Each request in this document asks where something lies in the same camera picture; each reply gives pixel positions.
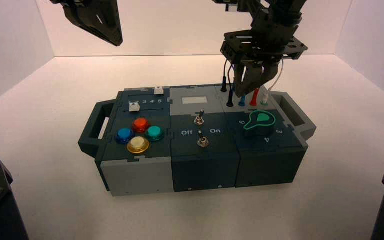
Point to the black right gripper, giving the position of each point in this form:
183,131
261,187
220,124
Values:
265,46

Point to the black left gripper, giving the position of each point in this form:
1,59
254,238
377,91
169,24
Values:
76,3

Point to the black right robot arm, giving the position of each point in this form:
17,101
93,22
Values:
278,13

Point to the dark rotary knob green pointer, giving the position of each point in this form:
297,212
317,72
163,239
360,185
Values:
260,127

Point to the white rectangular display window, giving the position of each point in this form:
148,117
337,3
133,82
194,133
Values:
195,100

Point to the white slider knob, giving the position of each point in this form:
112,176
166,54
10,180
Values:
134,107
159,90

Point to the red round push button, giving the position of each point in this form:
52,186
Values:
141,125

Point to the blue round push button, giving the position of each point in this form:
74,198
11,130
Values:
124,135

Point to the dark teal grey control box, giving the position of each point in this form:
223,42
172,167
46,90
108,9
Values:
205,172

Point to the green round push button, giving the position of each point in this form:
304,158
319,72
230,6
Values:
154,133

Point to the yellow round push button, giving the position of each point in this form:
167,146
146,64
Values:
138,144

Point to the metal toggle switch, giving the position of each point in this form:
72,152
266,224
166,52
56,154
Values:
202,141
199,120

